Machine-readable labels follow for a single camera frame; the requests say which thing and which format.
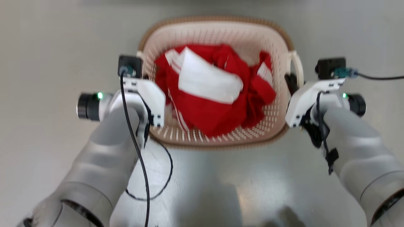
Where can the glossy grey robot torso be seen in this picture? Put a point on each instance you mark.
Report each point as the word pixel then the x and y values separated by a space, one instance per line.
pixel 221 189

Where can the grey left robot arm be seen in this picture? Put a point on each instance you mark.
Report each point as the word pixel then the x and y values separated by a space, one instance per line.
pixel 104 154

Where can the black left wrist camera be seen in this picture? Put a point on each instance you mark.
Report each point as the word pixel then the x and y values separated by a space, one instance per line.
pixel 129 63

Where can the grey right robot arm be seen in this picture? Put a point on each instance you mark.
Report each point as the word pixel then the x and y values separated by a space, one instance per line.
pixel 356 148

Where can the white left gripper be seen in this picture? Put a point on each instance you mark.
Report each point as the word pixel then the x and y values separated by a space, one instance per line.
pixel 154 97

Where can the beige plastic laundry basket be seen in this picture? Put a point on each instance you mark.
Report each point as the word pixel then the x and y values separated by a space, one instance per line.
pixel 221 31

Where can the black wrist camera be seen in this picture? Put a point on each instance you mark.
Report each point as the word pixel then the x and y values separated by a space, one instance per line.
pixel 328 65
pixel 129 63

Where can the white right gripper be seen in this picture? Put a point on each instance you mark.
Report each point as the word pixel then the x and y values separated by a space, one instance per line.
pixel 303 97

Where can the red and white garment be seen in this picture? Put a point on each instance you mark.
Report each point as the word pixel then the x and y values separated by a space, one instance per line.
pixel 217 116

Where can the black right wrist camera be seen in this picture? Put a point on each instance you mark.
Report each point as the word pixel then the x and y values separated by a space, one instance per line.
pixel 328 65

